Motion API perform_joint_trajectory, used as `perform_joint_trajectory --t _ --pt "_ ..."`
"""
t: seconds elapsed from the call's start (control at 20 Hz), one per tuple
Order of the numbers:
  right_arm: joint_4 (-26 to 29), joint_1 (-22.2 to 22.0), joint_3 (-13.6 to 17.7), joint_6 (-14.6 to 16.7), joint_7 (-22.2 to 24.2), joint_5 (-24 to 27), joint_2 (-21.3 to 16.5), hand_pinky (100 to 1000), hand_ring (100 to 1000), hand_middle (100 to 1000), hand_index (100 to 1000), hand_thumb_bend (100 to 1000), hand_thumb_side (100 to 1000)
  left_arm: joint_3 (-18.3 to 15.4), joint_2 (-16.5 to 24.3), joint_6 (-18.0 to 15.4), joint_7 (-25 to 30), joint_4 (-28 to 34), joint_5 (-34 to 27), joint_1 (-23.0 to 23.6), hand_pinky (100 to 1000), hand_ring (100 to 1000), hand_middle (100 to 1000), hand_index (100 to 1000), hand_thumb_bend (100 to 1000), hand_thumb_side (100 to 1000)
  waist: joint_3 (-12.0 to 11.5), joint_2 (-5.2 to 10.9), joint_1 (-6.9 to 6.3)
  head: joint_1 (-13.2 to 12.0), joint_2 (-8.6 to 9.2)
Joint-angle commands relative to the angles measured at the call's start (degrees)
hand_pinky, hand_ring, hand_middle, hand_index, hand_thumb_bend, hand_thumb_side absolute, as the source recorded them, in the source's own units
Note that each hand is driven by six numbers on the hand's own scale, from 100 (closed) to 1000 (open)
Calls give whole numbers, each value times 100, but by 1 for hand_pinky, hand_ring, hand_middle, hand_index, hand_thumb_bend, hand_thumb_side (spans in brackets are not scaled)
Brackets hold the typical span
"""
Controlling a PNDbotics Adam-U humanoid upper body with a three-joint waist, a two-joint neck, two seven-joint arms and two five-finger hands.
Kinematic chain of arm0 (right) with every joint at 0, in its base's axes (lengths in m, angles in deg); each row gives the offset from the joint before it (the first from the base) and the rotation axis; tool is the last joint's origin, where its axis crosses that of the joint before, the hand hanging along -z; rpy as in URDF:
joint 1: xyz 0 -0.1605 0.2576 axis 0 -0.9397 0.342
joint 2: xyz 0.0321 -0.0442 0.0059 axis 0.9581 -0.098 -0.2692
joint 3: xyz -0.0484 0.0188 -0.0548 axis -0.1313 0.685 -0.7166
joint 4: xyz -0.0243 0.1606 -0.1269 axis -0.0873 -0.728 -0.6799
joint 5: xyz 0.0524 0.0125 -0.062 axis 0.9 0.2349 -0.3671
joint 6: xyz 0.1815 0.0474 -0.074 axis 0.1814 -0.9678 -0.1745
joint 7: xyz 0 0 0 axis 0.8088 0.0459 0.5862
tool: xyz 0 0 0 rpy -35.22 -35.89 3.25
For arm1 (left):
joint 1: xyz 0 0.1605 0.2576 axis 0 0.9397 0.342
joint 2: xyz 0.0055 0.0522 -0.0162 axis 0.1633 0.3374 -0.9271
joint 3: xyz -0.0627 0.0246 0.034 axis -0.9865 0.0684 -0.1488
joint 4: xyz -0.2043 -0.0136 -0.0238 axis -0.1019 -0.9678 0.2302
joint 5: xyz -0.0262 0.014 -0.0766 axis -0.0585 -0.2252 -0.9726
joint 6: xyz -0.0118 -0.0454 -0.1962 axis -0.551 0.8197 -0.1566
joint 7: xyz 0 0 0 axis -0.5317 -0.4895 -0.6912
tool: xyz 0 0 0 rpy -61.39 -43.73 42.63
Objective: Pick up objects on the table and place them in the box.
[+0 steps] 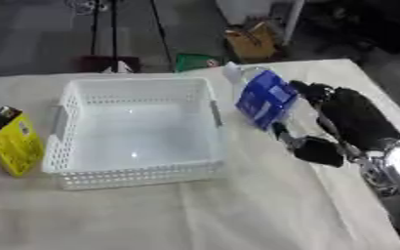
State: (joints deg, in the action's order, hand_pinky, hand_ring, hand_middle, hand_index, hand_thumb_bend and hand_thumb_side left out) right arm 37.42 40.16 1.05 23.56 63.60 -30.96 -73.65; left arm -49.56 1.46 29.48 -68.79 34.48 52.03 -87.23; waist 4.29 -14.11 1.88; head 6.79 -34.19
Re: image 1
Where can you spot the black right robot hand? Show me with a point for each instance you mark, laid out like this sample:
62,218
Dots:
357,118

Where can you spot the clear bottle with blue label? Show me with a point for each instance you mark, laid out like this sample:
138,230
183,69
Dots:
263,97

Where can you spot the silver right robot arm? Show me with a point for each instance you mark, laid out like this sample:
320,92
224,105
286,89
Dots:
394,182

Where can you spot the brown cardboard box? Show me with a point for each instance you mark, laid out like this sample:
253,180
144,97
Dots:
252,40

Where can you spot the yellow box with black top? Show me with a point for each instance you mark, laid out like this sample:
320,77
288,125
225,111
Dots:
13,143

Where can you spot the green bag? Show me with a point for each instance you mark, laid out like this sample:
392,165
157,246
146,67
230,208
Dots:
195,61

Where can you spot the white perforated plastic basket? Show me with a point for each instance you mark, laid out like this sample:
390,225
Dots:
135,132

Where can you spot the dark red tripod base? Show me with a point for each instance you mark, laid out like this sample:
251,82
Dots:
108,63

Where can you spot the black tripod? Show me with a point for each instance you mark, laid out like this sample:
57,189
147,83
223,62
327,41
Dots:
115,32

